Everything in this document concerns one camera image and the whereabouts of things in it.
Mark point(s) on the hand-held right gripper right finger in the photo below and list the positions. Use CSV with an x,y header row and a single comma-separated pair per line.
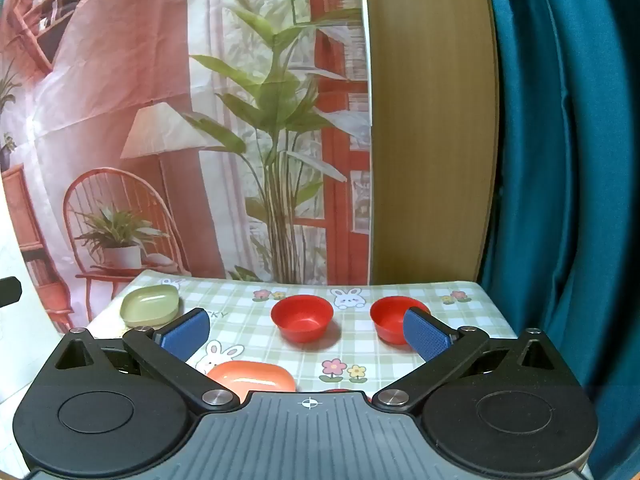
x,y
425,338

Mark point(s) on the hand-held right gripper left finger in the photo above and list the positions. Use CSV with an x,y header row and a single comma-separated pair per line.
x,y
187,334

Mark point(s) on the red bowl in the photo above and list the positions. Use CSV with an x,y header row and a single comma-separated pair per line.
x,y
340,390
390,317
302,320

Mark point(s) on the light green plate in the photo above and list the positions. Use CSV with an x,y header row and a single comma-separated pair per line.
x,y
150,305

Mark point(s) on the checked bunny tablecloth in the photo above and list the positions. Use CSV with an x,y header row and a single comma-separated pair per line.
x,y
350,340

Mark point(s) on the orange plate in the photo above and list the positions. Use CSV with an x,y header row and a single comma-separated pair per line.
x,y
255,377

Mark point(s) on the wooden board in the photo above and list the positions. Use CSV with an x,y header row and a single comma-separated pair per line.
x,y
430,135

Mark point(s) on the printed room backdrop cloth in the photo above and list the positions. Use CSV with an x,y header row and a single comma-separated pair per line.
x,y
100,85

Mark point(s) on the teal curtain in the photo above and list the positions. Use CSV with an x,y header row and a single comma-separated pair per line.
x,y
575,160

